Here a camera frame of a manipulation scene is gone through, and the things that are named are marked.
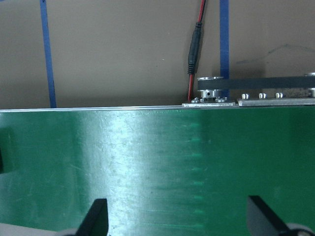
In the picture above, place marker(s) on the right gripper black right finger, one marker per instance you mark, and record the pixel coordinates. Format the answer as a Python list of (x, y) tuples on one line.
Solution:
[(261, 219)]

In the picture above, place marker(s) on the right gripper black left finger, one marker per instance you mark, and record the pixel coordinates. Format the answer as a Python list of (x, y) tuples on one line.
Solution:
[(96, 221)]

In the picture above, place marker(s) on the green conveyor belt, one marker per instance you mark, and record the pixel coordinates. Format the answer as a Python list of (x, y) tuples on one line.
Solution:
[(165, 170)]

